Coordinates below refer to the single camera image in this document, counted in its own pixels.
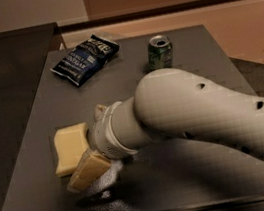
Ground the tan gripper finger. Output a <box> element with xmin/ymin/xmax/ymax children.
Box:
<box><xmin>67</xmin><ymin>149</ymin><xmax>112</xmax><ymax>193</ymax></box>
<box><xmin>94</xmin><ymin>104</ymin><xmax>107</xmax><ymax>122</ymax></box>

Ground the yellow sponge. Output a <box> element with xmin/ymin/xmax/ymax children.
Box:
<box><xmin>53</xmin><ymin>122</ymin><xmax>89</xmax><ymax>177</ymax></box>

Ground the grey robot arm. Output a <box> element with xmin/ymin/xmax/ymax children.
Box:
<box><xmin>68</xmin><ymin>68</ymin><xmax>264</xmax><ymax>192</ymax></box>

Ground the green soda can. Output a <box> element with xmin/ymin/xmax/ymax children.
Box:
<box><xmin>147</xmin><ymin>34</ymin><xmax>173</xmax><ymax>70</ymax></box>

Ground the blue chip bag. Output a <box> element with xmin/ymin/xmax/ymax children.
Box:
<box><xmin>51</xmin><ymin>34</ymin><xmax>120</xmax><ymax>87</ymax></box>

